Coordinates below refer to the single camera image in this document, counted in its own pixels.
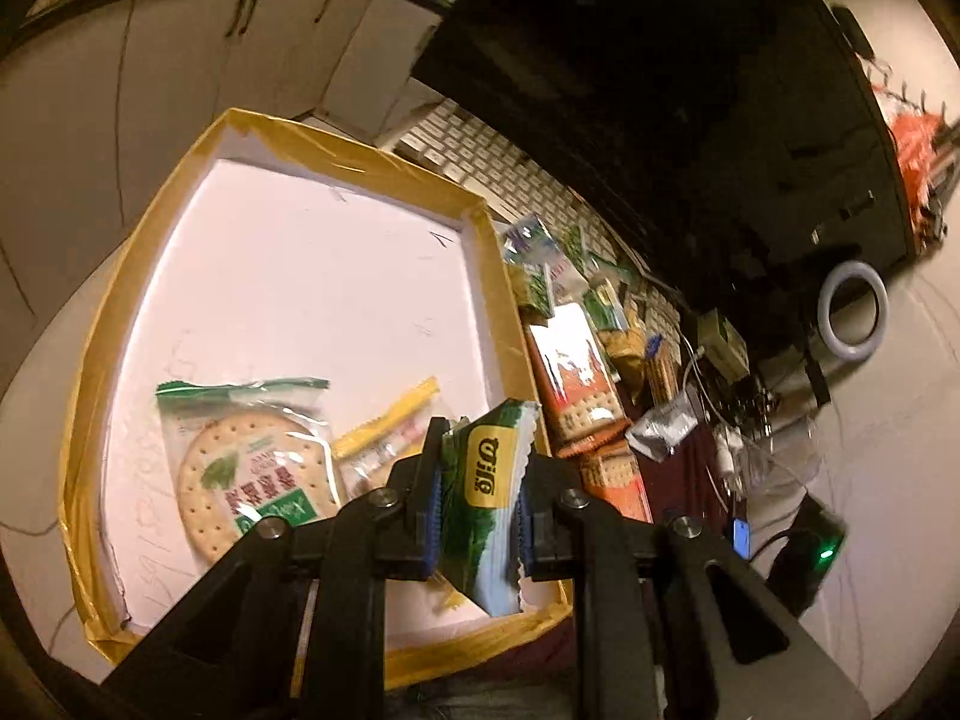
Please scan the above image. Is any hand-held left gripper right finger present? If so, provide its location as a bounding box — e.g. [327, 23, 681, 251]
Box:
[513, 456, 872, 720]

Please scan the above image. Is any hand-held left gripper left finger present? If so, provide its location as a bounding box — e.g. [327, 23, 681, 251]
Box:
[101, 414, 452, 720]

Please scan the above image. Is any green snack packet yellow label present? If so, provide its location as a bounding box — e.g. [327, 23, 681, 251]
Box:
[439, 397, 542, 618]

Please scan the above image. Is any round cracker clear packet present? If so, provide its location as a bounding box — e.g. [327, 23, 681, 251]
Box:
[155, 377, 350, 563]

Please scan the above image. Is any yellow taped cardboard box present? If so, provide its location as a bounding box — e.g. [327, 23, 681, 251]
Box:
[58, 108, 575, 689]

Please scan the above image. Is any orange cracker packet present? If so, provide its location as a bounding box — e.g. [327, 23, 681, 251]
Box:
[559, 427, 653, 523]

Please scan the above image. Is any yellow striped snack stick packet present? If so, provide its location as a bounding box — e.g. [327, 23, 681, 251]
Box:
[332, 377, 442, 500]

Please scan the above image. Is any maroon table cloth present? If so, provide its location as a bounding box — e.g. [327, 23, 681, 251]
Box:
[525, 427, 732, 665]

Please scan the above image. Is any red cracker packet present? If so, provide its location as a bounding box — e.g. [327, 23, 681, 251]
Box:
[525, 302, 628, 443]

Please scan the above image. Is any silver foil packet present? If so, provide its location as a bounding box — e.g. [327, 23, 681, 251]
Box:
[626, 397, 703, 463]

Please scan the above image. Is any white charger adapter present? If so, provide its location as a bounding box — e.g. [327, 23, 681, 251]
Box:
[712, 426, 745, 475]

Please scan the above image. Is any pile of small snack packets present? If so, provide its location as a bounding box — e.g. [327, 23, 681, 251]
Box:
[501, 216, 680, 403]

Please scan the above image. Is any olive small box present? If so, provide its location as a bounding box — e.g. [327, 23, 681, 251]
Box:
[697, 311, 752, 377]

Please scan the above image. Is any black device with green light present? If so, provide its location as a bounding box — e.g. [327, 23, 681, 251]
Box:
[772, 508, 849, 613]

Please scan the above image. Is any white computer keyboard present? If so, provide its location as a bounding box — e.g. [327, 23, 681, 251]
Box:
[375, 101, 691, 335]

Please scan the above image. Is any black monitor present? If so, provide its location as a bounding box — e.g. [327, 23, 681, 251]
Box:
[411, 0, 920, 316]

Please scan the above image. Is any orange bag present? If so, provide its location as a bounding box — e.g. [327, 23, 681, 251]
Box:
[887, 111, 960, 205]

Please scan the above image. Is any white ring light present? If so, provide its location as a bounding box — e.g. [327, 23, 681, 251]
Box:
[816, 261, 890, 361]

